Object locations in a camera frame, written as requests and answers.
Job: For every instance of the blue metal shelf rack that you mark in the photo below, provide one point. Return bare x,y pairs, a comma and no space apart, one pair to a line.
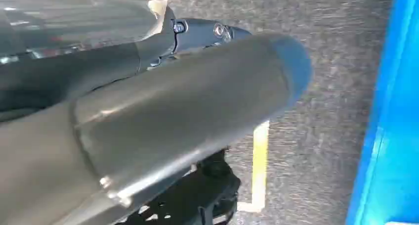
392,118

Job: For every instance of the yellow floor tape square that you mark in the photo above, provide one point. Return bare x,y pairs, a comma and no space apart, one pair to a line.
260,158

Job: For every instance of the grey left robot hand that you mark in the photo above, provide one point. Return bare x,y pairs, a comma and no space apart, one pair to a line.
163,112

